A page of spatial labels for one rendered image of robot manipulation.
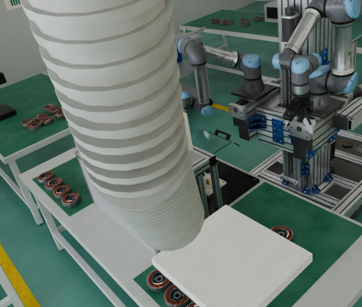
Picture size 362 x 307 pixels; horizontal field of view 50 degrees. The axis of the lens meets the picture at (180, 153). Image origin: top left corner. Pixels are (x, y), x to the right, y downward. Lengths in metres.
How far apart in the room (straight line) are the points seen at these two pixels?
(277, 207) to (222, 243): 0.86
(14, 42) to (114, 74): 6.72
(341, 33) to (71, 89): 1.87
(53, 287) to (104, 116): 2.72
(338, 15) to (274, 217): 1.05
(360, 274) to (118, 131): 1.52
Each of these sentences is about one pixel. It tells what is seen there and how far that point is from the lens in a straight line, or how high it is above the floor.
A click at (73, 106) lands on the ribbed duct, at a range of 0.48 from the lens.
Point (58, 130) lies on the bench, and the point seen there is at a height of 0.75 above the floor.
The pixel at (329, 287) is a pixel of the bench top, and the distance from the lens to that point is 1.79.
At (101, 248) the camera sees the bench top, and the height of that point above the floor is 0.75.
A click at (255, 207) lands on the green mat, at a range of 2.14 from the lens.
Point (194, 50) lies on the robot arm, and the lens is 2.45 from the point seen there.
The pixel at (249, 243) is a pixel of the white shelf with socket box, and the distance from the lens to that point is 1.31.
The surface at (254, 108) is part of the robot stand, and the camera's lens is 2.73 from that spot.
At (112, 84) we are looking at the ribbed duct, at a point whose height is 1.99.
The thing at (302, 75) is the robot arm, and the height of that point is 1.45.
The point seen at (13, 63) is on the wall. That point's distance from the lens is 7.16.
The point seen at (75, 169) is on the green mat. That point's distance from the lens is 2.84.
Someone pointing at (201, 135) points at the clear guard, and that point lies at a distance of 2.20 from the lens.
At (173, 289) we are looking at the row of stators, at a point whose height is 0.78.
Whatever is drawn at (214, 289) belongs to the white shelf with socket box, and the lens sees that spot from 1.20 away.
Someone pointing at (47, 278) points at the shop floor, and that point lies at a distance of 3.23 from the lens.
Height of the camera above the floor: 2.14
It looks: 31 degrees down
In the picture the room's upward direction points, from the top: 11 degrees counter-clockwise
